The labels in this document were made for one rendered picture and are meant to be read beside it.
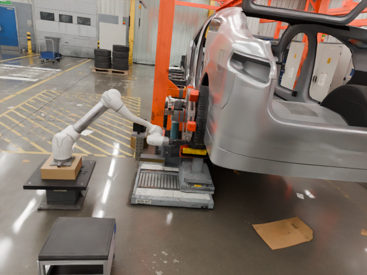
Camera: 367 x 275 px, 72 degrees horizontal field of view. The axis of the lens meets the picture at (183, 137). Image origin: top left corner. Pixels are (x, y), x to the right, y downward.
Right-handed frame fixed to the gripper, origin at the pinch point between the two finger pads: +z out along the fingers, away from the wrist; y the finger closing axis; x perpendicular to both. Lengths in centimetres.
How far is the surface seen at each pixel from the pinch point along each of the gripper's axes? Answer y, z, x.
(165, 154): -55, -21, 6
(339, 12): -309, 533, 654
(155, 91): -21, -38, 70
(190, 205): -29, 8, -56
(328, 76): -211, 353, 291
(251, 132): 91, 28, -27
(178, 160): -78, -3, 7
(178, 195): -34, -5, -45
